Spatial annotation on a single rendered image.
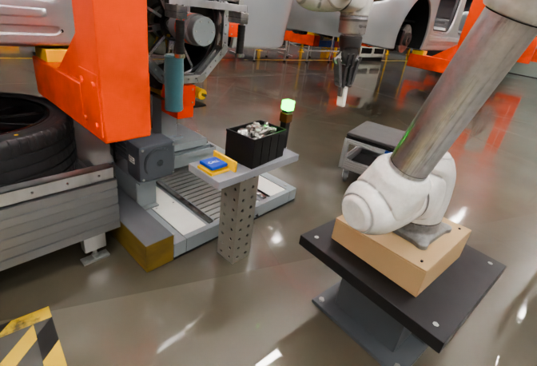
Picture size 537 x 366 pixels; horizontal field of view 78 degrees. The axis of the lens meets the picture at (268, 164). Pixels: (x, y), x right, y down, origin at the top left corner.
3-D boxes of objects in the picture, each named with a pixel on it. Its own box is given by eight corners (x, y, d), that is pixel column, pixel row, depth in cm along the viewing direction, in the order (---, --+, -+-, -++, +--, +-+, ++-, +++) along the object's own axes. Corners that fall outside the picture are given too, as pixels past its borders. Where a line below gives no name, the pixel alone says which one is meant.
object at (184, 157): (182, 140, 232) (183, 126, 227) (215, 158, 211) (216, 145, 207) (110, 155, 197) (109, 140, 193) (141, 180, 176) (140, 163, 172)
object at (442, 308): (472, 326, 125) (507, 265, 113) (407, 415, 94) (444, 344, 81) (363, 251, 158) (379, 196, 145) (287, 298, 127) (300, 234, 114)
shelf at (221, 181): (268, 147, 150) (269, 141, 149) (298, 161, 140) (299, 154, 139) (188, 170, 120) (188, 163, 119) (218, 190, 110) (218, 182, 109)
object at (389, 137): (356, 161, 257) (367, 119, 243) (403, 177, 241) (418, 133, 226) (334, 180, 224) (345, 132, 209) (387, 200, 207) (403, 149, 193)
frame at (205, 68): (218, 78, 194) (224, -29, 171) (225, 81, 190) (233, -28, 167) (128, 85, 156) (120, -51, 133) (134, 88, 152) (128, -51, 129)
